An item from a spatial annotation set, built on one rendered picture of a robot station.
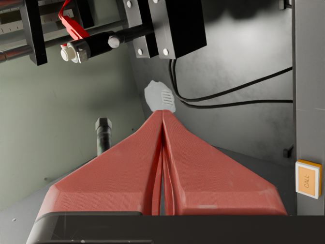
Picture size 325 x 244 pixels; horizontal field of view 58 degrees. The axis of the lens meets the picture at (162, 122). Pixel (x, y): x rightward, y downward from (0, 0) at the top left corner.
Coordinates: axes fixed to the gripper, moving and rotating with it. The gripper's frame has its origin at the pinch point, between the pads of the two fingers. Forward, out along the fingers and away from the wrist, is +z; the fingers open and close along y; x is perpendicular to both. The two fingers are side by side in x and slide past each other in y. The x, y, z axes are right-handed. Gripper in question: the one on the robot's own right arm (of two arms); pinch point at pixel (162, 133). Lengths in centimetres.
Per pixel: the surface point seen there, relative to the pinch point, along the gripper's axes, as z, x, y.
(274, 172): 31, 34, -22
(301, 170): 18.7, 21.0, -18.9
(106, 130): 20.7, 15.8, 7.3
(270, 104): 36.2, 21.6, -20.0
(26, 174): 37, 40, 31
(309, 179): 17.8, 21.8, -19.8
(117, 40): 28.7, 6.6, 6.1
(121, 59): 63, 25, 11
